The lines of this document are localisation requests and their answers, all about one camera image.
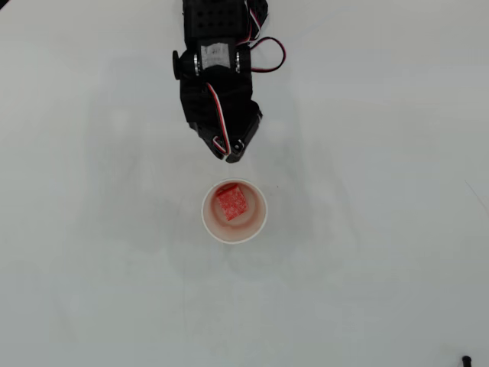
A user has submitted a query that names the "tan paper cup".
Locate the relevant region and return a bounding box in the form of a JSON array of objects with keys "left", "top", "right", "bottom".
[{"left": 200, "top": 177, "right": 269, "bottom": 245}]

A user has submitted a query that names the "gripper servo cable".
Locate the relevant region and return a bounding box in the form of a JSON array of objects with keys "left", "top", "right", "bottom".
[{"left": 206, "top": 81, "right": 232, "bottom": 158}]

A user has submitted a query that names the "looped wrist servo cable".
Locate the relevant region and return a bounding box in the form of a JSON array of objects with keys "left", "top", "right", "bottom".
[{"left": 238, "top": 6, "right": 288, "bottom": 76}]

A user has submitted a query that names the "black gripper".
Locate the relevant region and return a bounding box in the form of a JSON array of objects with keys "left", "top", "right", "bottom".
[{"left": 178, "top": 71, "right": 265, "bottom": 164}]

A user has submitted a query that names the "red foam cube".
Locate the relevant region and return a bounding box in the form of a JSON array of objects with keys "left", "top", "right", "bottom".
[{"left": 215, "top": 183, "right": 250, "bottom": 222}]

